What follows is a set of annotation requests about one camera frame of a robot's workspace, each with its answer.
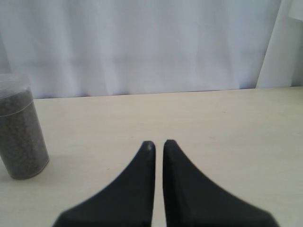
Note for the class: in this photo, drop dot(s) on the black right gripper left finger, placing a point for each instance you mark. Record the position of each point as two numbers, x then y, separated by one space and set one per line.
126 202

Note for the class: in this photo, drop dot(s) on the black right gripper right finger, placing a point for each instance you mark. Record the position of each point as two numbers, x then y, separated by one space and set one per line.
191 199

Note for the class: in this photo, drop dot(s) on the clear plastic tall container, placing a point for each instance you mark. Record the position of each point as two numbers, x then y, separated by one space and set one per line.
22 145

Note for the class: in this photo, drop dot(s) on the white curtain backdrop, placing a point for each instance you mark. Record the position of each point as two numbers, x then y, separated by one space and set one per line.
74 48

